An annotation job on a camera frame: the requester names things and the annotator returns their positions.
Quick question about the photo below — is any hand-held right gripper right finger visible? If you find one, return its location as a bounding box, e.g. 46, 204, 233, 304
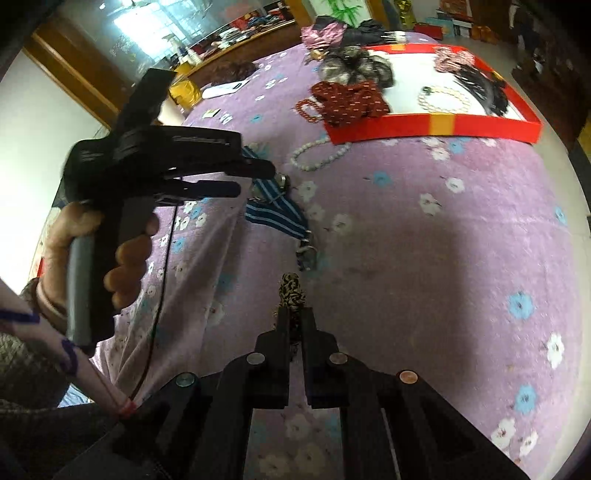
302, 307, 527, 480

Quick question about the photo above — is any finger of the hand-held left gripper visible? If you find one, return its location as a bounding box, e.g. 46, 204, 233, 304
159, 180, 242, 200
222, 157, 277, 181

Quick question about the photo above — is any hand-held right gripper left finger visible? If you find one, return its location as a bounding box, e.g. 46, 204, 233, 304
60, 307, 291, 480

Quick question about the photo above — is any leopard print scrunchie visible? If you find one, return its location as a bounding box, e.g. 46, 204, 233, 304
276, 272, 306, 365

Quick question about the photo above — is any blue striped headband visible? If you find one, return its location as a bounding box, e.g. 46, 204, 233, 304
242, 145, 319, 271

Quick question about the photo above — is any red dotted scrunchie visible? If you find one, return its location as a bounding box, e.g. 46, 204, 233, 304
310, 79, 391, 127

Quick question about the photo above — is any black lace scrunchie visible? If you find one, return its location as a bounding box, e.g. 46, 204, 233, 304
318, 46, 394, 88

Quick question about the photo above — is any red shallow box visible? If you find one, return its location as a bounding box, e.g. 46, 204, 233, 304
325, 44, 543, 146

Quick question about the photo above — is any white pearl necklace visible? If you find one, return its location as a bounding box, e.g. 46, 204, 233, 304
417, 85, 472, 114

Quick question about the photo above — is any red plaid scrunchie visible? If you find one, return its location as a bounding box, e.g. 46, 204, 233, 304
434, 46, 476, 73

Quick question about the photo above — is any black hair clip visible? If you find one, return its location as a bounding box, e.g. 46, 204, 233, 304
455, 67, 511, 116

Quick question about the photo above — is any person's left forearm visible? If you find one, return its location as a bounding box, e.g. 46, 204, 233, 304
0, 277, 70, 407

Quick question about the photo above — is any person's left hand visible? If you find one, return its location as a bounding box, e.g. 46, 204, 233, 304
42, 202, 160, 317

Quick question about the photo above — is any yellow jar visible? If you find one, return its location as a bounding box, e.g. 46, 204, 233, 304
168, 74, 204, 109

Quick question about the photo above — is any brown wig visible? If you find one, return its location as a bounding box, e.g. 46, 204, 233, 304
210, 60, 257, 86

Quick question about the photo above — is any wooden framed glass cabinet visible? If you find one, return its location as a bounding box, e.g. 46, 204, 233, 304
23, 0, 315, 130

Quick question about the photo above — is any pink wrist bangle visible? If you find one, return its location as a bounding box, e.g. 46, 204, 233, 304
36, 277, 70, 324

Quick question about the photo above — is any gold figure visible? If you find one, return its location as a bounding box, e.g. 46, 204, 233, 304
392, 0, 416, 31

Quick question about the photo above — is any orange gift box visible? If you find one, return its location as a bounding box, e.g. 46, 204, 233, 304
438, 0, 476, 20

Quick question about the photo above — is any orange gift bag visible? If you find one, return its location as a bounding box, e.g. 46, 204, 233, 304
471, 23, 499, 44

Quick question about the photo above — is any white pearl bracelet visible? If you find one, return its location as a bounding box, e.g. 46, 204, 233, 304
290, 137, 352, 172

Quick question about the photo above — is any red bead bracelet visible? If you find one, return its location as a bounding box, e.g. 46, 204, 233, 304
295, 97, 326, 124

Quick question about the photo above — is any black cable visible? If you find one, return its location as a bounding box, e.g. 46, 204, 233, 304
127, 203, 181, 402

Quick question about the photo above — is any green bamboo wall decal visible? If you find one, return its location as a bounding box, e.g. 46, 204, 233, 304
318, 0, 363, 21

